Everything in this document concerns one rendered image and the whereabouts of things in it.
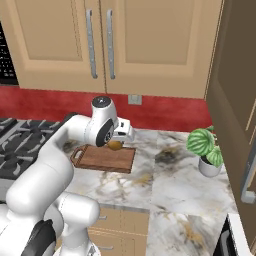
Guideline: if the black gas hob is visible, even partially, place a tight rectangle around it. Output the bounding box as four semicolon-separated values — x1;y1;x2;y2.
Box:
0;117;73;201

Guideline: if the beige drawer front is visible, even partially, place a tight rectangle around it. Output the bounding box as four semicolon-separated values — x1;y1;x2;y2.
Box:
89;207;150;236
54;229;148;256

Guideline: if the brown wooden cutting board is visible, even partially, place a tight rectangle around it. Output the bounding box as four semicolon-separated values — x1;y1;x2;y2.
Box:
69;143;137;174

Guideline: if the grey cupboard door handle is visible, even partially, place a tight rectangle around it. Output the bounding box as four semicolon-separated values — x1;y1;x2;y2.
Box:
106;8;117;81
85;8;99;80

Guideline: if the grey fridge handle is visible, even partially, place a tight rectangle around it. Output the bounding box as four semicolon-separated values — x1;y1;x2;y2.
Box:
240;139;256;205

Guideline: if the green plant in white pot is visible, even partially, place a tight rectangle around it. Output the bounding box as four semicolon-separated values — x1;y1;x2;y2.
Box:
185;125;225;179

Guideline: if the beige cupboard door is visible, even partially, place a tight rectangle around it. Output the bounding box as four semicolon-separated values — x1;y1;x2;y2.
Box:
0;0;107;95
99;0;223;100

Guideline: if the grey wall socket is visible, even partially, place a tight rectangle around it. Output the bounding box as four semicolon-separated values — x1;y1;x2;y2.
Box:
128;94;143;106

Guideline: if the brown potato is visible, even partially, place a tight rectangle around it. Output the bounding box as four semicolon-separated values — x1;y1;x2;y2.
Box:
108;140;124;152

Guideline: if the black and white appliance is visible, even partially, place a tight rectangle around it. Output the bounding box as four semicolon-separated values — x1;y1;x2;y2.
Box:
212;213;256;256

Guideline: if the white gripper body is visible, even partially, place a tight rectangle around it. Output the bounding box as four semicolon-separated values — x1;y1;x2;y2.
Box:
114;125;137;144

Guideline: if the black microwave oven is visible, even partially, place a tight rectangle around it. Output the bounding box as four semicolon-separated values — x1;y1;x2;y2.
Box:
0;21;20;86

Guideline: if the brown tall fridge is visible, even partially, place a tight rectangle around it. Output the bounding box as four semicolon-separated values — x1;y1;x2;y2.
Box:
204;0;256;256

